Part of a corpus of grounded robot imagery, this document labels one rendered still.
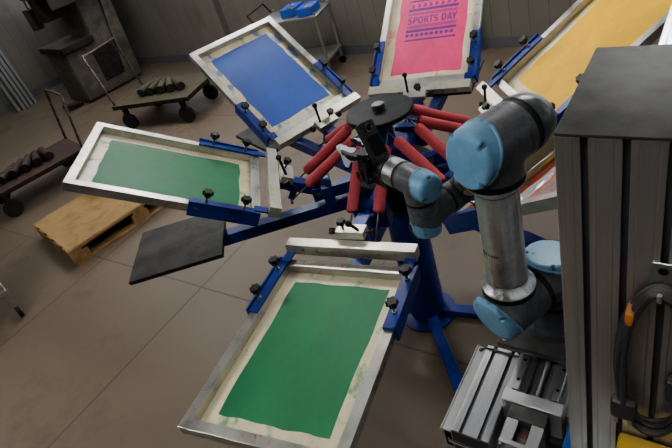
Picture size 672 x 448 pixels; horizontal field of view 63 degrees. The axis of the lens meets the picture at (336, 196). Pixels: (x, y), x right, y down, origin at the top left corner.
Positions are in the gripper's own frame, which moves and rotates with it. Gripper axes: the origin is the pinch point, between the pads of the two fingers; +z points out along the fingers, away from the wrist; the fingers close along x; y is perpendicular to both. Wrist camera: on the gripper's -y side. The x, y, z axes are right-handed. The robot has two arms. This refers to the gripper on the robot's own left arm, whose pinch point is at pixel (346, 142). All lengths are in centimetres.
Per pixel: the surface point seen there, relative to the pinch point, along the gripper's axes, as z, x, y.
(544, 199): -36, 39, 22
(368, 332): 3, -1, 73
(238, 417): 7, -51, 80
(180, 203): 86, -32, 40
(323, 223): 199, 87, 156
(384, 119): 61, 57, 28
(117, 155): 130, -43, 28
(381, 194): 46, 40, 52
